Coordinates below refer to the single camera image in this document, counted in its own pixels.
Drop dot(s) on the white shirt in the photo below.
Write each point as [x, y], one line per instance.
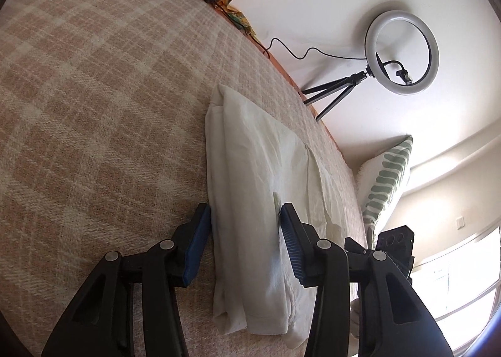
[250, 169]

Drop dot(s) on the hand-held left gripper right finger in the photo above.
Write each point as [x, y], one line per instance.
[291, 247]

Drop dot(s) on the beige plaid blanket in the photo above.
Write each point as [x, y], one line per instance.
[98, 106]

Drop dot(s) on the window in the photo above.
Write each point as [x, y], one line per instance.
[462, 275]

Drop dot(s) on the green white patterned pillow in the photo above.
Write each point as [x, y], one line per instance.
[385, 181]

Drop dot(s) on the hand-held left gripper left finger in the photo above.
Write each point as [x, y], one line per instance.
[197, 243]

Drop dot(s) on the small black tripod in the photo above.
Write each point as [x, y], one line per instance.
[328, 85]

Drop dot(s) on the white wall switch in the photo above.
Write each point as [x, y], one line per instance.
[461, 223]

